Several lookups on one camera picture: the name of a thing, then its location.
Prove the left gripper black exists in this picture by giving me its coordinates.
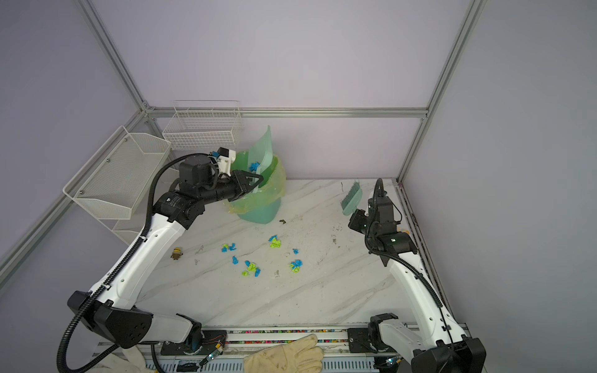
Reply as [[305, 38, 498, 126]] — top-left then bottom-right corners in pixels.
[[199, 169, 264, 206]]

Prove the green plastic dustpan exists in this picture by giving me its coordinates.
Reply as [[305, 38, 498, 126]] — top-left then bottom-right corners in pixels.
[[247, 126, 275, 185]]

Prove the green hand brush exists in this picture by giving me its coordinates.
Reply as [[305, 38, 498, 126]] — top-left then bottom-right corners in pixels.
[[340, 181, 362, 216]]

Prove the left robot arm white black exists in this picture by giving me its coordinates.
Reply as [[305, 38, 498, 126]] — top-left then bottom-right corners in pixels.
[[67, 154, 264, 352]]

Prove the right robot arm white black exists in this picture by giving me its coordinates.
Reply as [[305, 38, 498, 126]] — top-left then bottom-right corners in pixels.
[[349, 194, 487, 372]]

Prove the green trash bin with bag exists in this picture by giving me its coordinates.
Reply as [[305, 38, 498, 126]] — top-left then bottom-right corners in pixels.
[[223, 155, 286, 225]]

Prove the green blue scrap centre top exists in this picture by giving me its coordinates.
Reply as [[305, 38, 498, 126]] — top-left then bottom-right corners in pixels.
[[269, 236, 281, 248]]

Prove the blue scrap far left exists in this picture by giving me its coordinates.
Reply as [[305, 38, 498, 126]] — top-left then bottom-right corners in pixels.
[[221, 243, 239, 265]]

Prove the blue green scrap centre bottom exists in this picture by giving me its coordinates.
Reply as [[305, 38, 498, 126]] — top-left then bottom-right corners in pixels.
[[289, 260, 303, 273]]

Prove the small yellow toy figure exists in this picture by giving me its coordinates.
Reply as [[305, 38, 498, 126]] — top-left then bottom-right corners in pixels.
[[171, 248, 183, 260]]

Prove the lower white mesh shelf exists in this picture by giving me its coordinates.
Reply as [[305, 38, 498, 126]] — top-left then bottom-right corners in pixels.
[[110, 168, 180, 245]]

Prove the white mesh shelf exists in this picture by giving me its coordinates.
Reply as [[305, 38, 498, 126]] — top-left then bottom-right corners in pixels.
[[63, 127, 171, 220], [110, 168, 180, 245]]

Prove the upper white mesh shelf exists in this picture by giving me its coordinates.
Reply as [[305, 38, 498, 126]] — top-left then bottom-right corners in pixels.
[[63, 127, 171, 220]]

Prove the beige work glove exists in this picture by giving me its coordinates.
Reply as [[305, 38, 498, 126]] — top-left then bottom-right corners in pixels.
[[243, 334, 323, 373]]

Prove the white work glove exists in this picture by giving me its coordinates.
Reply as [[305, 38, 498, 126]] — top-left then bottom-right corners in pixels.
[[88, 347, 155, 373]]

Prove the white wire basket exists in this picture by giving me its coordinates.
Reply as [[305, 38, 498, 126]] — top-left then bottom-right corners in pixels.
[[163, 100, 243, 151]]

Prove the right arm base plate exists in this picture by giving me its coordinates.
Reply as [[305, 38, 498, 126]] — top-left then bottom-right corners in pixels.
[[347, 328, 396, 354]]

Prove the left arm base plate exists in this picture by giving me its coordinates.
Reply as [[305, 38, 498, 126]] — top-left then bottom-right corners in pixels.
[[160, 329, 228, 356]]

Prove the aluminium rail front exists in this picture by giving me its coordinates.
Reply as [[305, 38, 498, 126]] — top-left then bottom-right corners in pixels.
[[95, 322, 479, 360]]

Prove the black corrugated cable left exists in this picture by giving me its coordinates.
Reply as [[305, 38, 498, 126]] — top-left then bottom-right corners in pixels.
[[56, 153, 211, 373]]

